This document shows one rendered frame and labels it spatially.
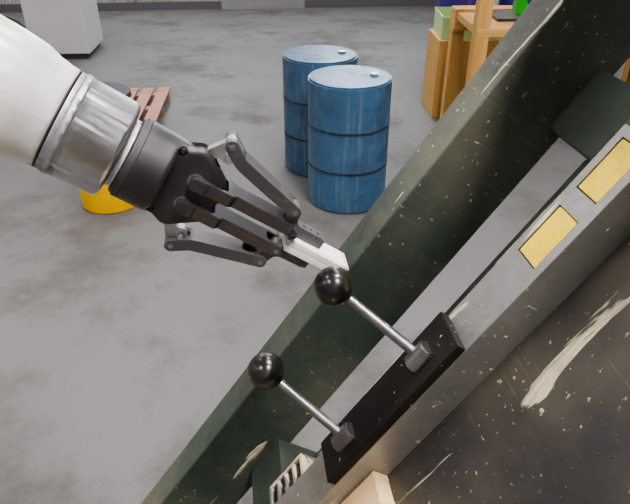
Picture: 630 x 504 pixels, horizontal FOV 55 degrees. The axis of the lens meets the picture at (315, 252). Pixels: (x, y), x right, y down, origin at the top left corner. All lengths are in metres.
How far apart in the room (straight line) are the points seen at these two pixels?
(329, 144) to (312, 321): 2.95
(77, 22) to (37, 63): 7.32
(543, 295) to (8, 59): 0.45
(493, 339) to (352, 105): 3.11
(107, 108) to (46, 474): 2.11
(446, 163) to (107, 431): 2.09
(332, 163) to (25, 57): 3.29
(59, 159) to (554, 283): 0.41
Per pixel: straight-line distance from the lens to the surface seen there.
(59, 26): 7.91
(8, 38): 0.52
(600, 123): 0.69
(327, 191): 3.84
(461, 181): 0.74
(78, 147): 0.51
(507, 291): 0.54
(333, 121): 3.64
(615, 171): 0.53
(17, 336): 3.21
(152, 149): 0.52
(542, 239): 0.54
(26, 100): 0.51
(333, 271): 0.55
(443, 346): 0.55
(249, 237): 0.57
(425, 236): 0.76
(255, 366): 0.61
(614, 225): 0.53
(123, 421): 2.62
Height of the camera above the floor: 1.86
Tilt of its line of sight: 32 degrees down
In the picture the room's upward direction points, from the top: straight up
